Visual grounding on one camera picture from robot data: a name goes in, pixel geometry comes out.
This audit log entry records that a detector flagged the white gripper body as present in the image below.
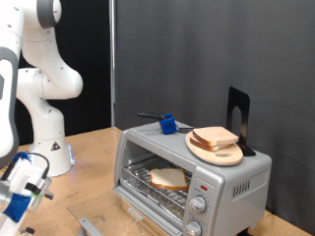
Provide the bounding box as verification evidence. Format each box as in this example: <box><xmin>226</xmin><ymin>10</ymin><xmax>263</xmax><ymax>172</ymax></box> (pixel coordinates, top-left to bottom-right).
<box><xmin>0</xmin><ymin>158</ymin><xmax>52</xmax><ymax>236</ymax></box>

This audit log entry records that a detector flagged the glass oven door with handle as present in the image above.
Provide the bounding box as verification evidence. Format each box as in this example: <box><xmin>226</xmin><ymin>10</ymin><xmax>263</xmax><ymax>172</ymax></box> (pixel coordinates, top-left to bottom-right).
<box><xmin>67</xmin><ymin>186</ymin><xmax>185</xmax><ymax>236</ymax></box>

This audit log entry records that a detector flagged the white bread slice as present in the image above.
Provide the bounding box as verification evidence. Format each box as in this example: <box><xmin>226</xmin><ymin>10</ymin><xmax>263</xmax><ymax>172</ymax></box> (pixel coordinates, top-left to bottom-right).
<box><xmin>149</xmin><ymin>167</ymin><xmax>190</xmax><ymax>193</ymax></box>
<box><xmin>192</xmin><ymin>126</ymin><xmax>240</xmax><ymax>148</ymax></box>
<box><xmin>189</xmin><ymin>137</ymin><xmax>230</xmax><ymax>152</ymax></box>

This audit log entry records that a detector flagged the black spatula with blue block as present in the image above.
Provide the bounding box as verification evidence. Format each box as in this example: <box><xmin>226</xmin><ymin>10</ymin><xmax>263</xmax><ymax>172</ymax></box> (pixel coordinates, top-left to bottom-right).
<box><xmin>136</xmin><ymin>111</ymin><xmax>195</xmax><ymax>136</ymax></box>

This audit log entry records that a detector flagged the wooden block under oven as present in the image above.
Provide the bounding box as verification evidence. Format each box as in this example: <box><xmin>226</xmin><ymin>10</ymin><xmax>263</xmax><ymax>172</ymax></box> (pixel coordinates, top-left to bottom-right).
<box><xmin>121</xmin><ymin>198</ymin><xmax>171</xmax><ymax>236</ymax></box>

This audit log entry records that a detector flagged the silver oven knob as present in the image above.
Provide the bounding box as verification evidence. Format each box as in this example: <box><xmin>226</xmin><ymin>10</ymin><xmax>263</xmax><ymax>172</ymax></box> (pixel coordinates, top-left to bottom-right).
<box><xmin>189</xmin><ymin>196</ymin><xmax>208</xmax><ymax>214</ymax></box>
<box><xmin>184</xmin><ymin>219</ymin><xmax>203</xmax><ymax>236</ymax></box>

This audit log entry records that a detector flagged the silver toaster oven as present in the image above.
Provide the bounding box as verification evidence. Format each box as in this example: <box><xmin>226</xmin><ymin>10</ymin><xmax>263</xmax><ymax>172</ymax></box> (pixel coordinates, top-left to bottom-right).
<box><xmin>112</xmin><ymin>118</ymin><xmax>273</xmax><ymax>236</ymax></box>

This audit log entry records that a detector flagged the vertical metal pole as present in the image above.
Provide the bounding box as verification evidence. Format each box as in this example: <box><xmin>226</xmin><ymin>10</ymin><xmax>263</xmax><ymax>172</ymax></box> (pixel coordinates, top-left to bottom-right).
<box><xmin>108</xmin><ymin>0</ymin><xmax>117</xmax><ymax>128</ymax></box>

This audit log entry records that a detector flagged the round wooden cutting board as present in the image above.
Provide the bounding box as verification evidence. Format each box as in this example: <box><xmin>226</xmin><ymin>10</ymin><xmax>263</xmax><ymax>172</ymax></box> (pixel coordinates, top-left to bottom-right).
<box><xmin>184</xmin><ymin>130</ymin><xmax>244</xmax><ymax>167</ymax></box>

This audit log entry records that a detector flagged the black metal bookend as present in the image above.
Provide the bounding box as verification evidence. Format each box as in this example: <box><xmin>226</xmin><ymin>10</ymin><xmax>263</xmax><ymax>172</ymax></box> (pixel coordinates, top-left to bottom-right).
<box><xmin>225</xmin><ymin>86</ymin><xmax>257</xmax><ymax>157</ymax></box>

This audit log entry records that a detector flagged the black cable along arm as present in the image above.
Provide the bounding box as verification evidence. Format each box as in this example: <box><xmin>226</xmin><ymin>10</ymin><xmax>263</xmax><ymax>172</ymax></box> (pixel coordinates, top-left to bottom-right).
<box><xmin>1</xmin><ymin>151</ymin><xmax>51</xmax><ymax>181</ymax></box>

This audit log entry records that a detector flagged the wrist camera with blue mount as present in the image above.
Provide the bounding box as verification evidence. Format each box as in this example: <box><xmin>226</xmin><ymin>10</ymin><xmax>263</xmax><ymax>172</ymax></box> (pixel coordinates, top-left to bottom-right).
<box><xmin>3</xmin><ymin>181</ymin><xmax>53</xmax><ymax>224</ymax></box>

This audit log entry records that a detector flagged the metal wire oven rack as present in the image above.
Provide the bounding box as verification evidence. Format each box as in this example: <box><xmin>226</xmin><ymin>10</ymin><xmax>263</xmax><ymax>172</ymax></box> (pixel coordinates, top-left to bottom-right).
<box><xmin>121</xmin><ymin>155</ymin><xmax>193</xmax><ymax>220</ymax></box>

